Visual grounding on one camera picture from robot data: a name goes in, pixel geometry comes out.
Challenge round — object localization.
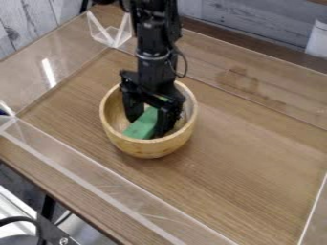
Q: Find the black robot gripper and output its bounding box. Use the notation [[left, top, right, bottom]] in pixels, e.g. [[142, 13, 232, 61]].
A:
[[120, 51, 186, 138]]

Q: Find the green rectangular block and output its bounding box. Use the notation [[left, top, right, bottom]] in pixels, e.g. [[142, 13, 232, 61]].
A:
[[123, 102, 158, 140]]

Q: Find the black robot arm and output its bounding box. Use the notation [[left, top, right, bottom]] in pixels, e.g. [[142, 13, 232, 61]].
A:
[[119, 0, 186, 140]]

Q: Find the brown wooden bowl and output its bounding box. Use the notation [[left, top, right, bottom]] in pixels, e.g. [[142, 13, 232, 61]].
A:
[[100, 81, 199, 159]]

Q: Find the black table leg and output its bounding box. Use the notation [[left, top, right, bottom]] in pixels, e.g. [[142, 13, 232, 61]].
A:
[[41, 195, 56, 220]]

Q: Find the white cylindrical container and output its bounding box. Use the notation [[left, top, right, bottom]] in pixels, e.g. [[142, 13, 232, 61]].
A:
[[306, 16, 327, 59]]

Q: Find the clear acrylic corner bracket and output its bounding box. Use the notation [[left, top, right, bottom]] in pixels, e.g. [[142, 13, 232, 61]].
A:
[[87, 11, 134, 49]]

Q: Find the clear acrylic tray wall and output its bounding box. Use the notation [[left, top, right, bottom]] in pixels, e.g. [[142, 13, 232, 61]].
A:
[[0, 104, 238, 245]]

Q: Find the black metal bracket with screw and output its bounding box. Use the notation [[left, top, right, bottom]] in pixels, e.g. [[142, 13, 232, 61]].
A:
[[37, 216, 80, 245]]

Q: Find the black cable loop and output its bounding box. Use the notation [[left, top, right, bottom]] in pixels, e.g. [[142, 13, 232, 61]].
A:
[[0, 215, 44, 245]]

